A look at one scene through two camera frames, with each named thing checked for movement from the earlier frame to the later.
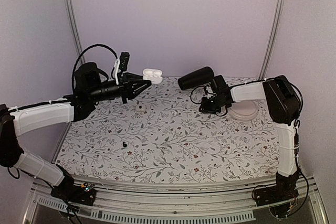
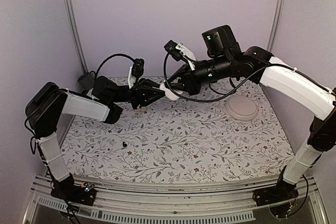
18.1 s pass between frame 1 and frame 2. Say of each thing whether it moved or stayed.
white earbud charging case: moved
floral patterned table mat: stayed
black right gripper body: moved
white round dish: stayed
